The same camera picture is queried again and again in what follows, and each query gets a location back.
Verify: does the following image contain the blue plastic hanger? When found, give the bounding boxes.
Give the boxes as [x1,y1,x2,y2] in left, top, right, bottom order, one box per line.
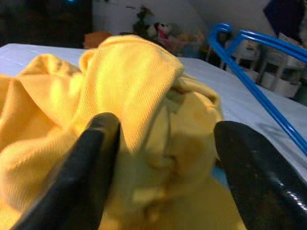
[208,23,307,156]

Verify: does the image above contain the dark blue hanging cloth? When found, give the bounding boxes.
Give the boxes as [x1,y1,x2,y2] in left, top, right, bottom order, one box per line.
[262,0,307,38]

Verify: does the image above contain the yellow knit shirt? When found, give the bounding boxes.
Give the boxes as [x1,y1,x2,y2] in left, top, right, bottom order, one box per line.
[0,34,248,230]

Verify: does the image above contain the pale blue-white table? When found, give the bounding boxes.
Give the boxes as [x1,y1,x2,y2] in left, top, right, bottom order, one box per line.
[0,43,307,173]

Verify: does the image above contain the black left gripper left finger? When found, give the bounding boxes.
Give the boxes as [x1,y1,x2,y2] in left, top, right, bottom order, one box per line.
[13,112,121,230]

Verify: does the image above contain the dark wooden cabinet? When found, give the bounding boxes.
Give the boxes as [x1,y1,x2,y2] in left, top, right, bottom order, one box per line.
[0,0,93,48]

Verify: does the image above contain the stuffed toy pile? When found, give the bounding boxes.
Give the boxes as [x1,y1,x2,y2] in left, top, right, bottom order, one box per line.
[133,6,208,59]

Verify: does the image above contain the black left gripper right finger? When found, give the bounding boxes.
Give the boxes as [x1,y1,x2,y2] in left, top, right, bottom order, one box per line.
[213,120,307,230]

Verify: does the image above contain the white shelf unit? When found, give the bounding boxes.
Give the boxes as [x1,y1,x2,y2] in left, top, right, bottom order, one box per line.
[229,33,307,98]

